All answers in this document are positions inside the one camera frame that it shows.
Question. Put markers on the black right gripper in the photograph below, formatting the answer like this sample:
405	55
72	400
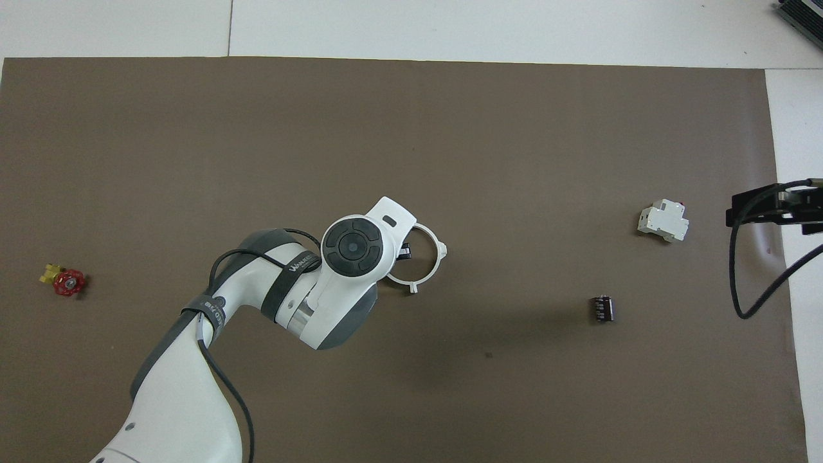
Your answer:
807	209

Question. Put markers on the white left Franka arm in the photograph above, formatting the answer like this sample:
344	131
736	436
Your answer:
180	399

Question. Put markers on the brown paper table mat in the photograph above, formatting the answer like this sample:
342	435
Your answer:
514	161

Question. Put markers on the grey ribbed metal box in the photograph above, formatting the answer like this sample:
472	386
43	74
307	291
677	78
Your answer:
804	16

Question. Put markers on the small black cylindrical capacitor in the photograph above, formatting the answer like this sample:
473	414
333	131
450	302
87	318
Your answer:
602	308

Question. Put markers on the red yellow valve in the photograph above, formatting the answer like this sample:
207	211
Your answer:
69	283

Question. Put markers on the white circuit breaker red switch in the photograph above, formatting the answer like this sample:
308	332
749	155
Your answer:
662	222

